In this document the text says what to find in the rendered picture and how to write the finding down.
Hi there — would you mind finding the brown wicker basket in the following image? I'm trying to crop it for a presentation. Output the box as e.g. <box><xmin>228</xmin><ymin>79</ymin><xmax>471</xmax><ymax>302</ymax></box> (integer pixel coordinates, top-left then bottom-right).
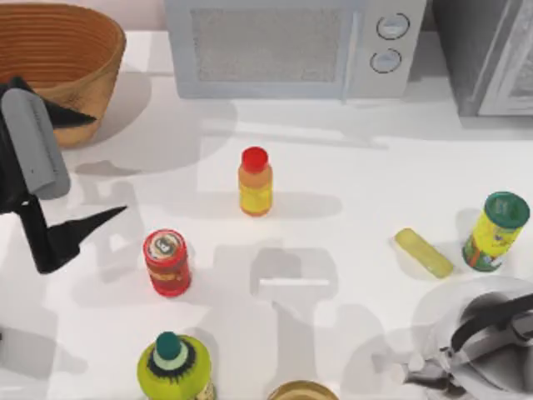
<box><xmin>0</xmin><ymin>2</ymin><xmax>127</xmax><ymax>149</ymax></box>

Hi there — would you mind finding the pale microwave door handle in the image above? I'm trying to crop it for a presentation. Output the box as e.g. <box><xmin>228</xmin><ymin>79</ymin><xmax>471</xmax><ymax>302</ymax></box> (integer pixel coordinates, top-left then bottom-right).
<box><xmin>340</xmin><ymin>11</ymin><xmax>360</xmax><ymax>104</ymax></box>

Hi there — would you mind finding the green bottle with dark cap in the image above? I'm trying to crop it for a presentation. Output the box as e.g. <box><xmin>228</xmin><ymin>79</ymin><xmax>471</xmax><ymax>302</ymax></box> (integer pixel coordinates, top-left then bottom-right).
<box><xmin>137</xmin><ymin>331</ymin><xmax>218</xmax><ymax>400</ymax></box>

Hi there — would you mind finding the yellow can with green lid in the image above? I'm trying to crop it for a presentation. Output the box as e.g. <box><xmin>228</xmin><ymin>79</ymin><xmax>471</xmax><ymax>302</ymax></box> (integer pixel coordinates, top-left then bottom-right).
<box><xmin>461</xmin><ymin>191</ymin><xmax>531</xmax><ymax>273</ymax></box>

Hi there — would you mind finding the pale grey rounded box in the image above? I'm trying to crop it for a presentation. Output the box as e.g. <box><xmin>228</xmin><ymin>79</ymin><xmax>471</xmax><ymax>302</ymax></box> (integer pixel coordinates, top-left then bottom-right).
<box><xmin>1</xmin><ymin>87</ymin><xmax>72</xmax><ymax>201</ymax></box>

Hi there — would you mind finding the yellow-green bar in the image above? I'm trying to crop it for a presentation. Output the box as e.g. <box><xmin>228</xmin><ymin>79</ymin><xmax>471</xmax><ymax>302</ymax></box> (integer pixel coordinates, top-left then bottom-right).
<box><xmin>394</xmin><ymin>227</ymin><xmax>456</xmax><ymax>280</ymax></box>

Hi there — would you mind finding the orange bottle with red cap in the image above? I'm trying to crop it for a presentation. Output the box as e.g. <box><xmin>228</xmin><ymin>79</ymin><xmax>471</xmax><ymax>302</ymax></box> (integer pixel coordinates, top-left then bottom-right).
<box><xmin>237</xmin><ymin>146</ymin><xmax>275</xmax><ymax>219</ymax></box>

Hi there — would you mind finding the pale microwave oven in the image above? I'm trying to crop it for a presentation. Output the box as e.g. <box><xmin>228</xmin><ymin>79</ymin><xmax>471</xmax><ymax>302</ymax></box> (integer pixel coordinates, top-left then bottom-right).
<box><xmin>162</xmin><ymin>0</ymin><xmax>428</xmax><ymax>102</ymax></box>

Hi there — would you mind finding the round microwave knob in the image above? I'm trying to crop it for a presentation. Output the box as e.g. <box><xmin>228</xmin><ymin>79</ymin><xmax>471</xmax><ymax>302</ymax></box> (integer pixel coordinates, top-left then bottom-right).
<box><xmin>369</xmin><ymin>47</ymin><xmax>403</xmax><ymax>75</ymax></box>
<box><xmin>376</xmin><ymin>11</ymin><xmax>411</xmax><ymax>40</ymax></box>

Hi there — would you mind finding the red can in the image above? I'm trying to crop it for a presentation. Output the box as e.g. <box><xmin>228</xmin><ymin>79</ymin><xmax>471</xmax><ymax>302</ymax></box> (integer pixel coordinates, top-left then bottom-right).
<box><xmin>142</xmin><ymin>228</ymin><xmax>193</xmax><ymax>298</ymax></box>

